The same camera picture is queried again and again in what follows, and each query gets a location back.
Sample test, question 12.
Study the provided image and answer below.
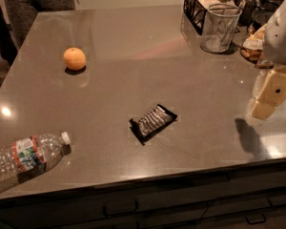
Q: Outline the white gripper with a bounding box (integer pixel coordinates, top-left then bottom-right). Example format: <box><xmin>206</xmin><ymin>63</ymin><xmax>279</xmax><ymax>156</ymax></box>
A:
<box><xmin>248</xmin><ymin>0</ymin><xmax>286</xmax><ymax>120</ymax></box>

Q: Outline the black rxbar chocolate wrapper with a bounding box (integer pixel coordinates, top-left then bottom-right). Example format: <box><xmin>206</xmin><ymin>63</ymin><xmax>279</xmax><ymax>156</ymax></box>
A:
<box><xmin>129</xmin><ymin>104</ymin><xmax>177</xmax><ymax>145</ymax></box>

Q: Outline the clear plastic water bottle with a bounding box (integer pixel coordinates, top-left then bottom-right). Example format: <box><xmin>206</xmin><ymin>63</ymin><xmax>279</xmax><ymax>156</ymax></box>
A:
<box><xmin>0</xmin><ymin>132</ymin><xmax>72</xmax><ymax>194</ymax></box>

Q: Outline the orange fruit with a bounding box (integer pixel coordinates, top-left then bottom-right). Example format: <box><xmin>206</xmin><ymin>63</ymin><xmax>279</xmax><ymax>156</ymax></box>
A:
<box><xmin>63</xmin><ymin>48</ymin><xmax>86</xmax><ymax>71</ymax></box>

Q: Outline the person in grey pants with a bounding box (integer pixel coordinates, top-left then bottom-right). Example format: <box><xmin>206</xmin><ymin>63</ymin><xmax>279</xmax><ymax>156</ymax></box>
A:
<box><xmin>5</xmin><ymin>0</ymin><xmax>75</xmax><ymax>47</ymax></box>

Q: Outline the black wire basket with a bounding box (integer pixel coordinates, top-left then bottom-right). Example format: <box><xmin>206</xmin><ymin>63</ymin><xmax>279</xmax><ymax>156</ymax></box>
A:
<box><xmin>183</xmin><ymin>0</ymin><xmax>246</xmax><ymax>36</ymax></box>

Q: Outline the black drawer handle right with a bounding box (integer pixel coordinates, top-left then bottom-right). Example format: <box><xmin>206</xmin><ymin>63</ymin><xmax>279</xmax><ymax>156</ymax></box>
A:
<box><xmin>245</xmin><ymin>214</ymin><xmax>266</xmax><ymax>225</ymax></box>

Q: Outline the black drawer handle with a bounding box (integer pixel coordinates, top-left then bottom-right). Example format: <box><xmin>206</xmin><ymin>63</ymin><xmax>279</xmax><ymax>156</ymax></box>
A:
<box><xmin>245</xmin><ymin>214</ymin><xmax>266</xmax><ymax>225</ymax></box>
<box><xmin>103</xmin><ymin>200</ymin><xmax>138</xmax><ymax>219</ymax></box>

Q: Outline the black drawer handle left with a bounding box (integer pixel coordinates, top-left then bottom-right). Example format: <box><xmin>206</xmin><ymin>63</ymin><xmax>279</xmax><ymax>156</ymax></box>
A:
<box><xmin>103</xmin><ymin>200</ymin><xmax>138</xmax><ymax>219</ymax></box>

